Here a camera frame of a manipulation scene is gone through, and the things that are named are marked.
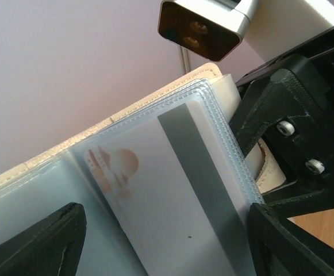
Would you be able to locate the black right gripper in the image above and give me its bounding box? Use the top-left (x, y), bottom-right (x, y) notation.
top-left (229, 27), bottom-right (334, 217)

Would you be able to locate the white card orange logo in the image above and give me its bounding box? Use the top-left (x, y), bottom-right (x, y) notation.
top-left (84, 100), bottom-right (255, 275)

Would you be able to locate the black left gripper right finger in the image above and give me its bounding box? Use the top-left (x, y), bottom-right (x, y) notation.
top-left (248, 203), bottom-right (334, 275)

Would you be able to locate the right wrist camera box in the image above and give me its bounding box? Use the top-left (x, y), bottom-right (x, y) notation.
top-left (158, 0), bottom-right (259, 62)

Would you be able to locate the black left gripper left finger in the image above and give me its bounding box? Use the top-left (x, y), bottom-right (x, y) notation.
top-left (0, 202), bottom-right (86, 275)

